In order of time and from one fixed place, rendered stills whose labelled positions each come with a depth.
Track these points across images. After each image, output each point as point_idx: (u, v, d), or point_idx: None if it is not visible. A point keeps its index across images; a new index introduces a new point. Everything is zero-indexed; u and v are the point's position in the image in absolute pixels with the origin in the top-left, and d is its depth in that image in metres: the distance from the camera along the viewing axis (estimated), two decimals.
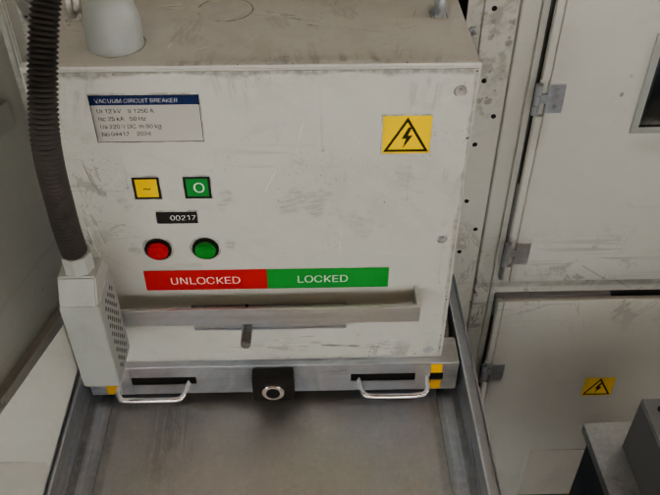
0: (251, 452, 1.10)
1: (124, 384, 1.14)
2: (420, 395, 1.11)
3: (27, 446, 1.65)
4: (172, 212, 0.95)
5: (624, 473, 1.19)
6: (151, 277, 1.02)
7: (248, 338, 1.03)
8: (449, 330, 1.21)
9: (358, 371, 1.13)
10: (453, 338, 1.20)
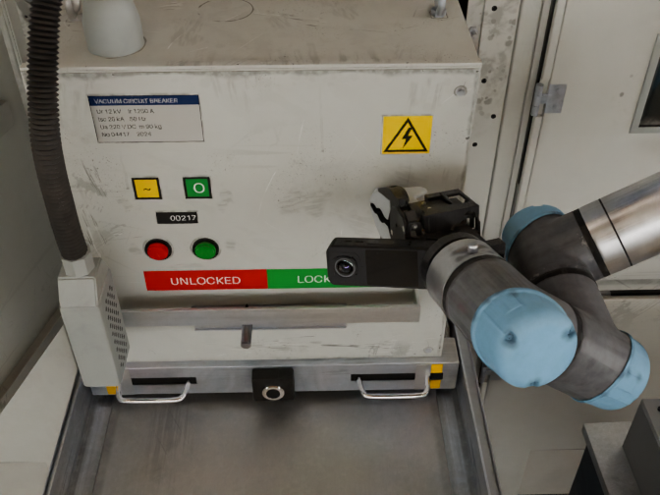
0: (251, 452, 1.10)
1: (124, 384, 1.14)
2: (420, 395, 1.11)
3: (27, 446, 1.65)
4: (173, 212, 0.95)
5: (624, 473, 1.19)
6: (151, 277, 1.02)
7: (248, 338, 1.03)
8: (449, 330, 1.21)
9: (358, 371, 1.13)
10: (453, 338, 1.20)
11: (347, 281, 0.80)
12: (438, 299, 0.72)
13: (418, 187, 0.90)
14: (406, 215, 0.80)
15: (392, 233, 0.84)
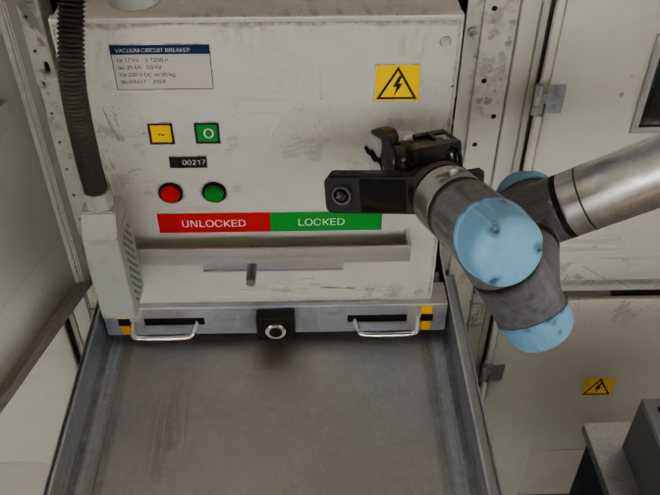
0: (251, 452, 1.10)
1: (137, 324, 1.23)
2: (412, 333, 1.20)
3: (27, 446, 1.65)
4: (184, 157, 1.04)
5: (624, 473, 1.19)
6: (164, 220, 1.11)
7: (253, 276, 1.12)
8: None
9: (355, 312, 1.22)
10: (453, 338, 1.20)
11: (343, 208, 0.89)
12: (423, 217, 0.81)
13: (408, 131, 0.99)
14: (395, 149, 0.89)
15: (383, 169, 0.94)
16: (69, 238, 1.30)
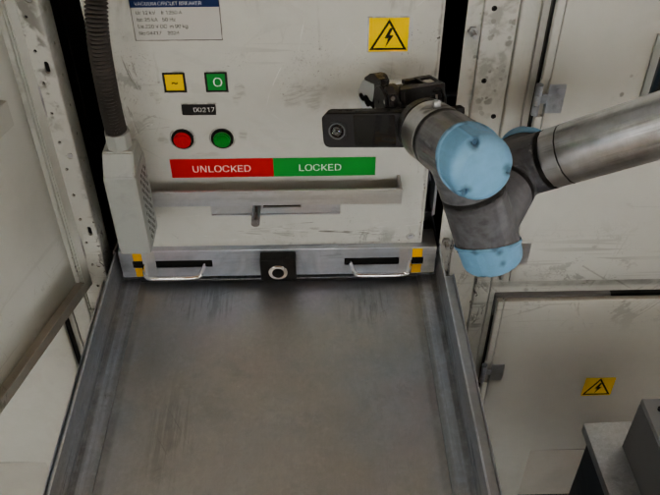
0: (251, 452, 1.10)
1: (149, 266, 1.33)
2: (403, 273, 1.31)
3: (27, 446, 1.65)
4: (195, 105, 1.14)
5: (624, 473, 1.19)
6: (176, 165, 1.21)
7: (257, 217, 1.23)
8: None
9: (351, 255, 1.33)
10: (453, 338, 1.20)
11: (339, 143, 0.99)
12: (410, 144, 0.91)
13: (398, 79, 1.10)
14: (386, 90, 0.99)
15: None
16: (69, 238, 1.30)
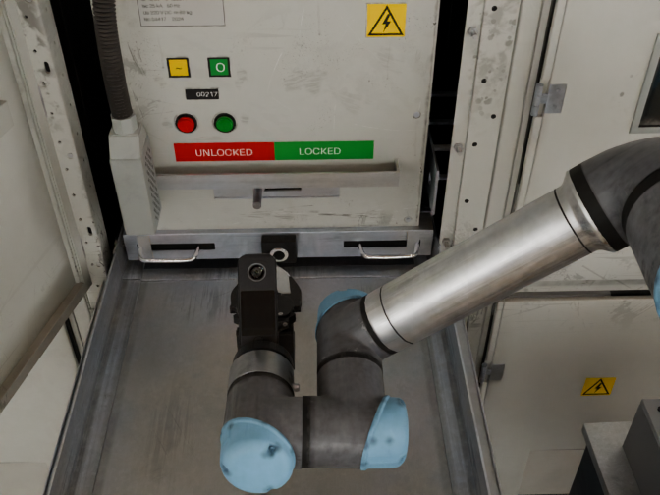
0: None
1: (144, 249, 1.36)
2: (411, 255, 1.34)
3: (27, 446, 1.65)
4: (198, 89, 1.18)
5: (624, 473, 1.19)
6: (180, 148, 1.25)
7: (259, 200, 1.26)
8: None
9: (350, 238, 1.36)
10: (453, 338, 1.20)
11: (242, 273, 0.91)
12: (255, 366, 0.85)
13: None
14: (293, 315, 0.95)
15: None
16: (69, 238, 1.30)
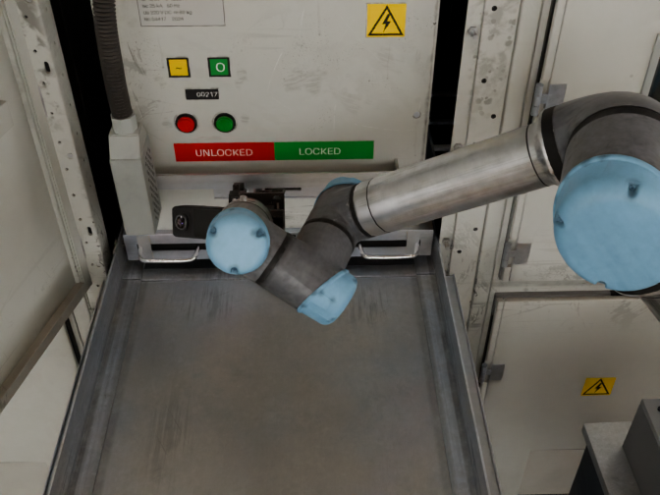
0: (251, 452, 1.10)
1: (144, 249, 1.36)
2: (411, 255, 1.34)
3: (27, 446, 1.65)
4: (198, 89, 1.18)
5: (624, 473, 1.19)
6: (180, 148, 1.25)
7: None
8: None
9: None
10: (453, 338, 1.20)
11: (183, 234, 1.12)
12: None
13: None
14: (231, 192, 1.12)
15: None
16: (69, 238, 1.30)
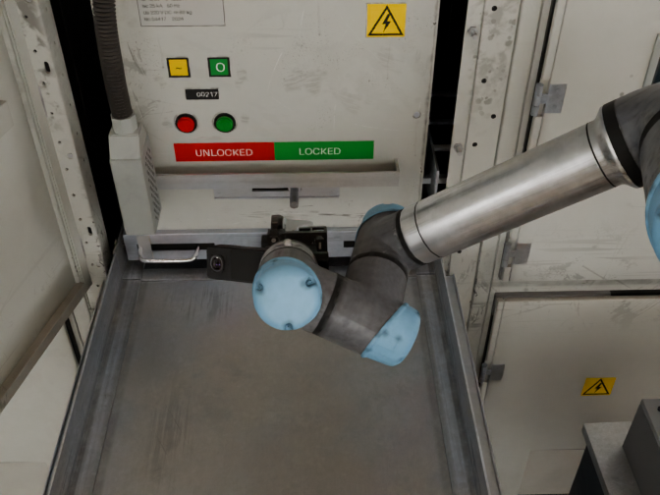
0: (251, 452, 1.10)
1: (144, 249, 1.36)
2: None
3: (27, 446, 1.65)
4: (198, 89, 1.18)
5: (624, 473, 1.19)
6: (180, 148, 1.25)
7: (296, 199, 1.26)
8: None
9: (350, 238, 1.36)
10: (453, 338, 1.20)
11: (218, 275, 1.05)
12: None
13: (308, 220, 1.15)
14: (269, 232, 1.05)
15: None
16: (69, 238, 1.30)
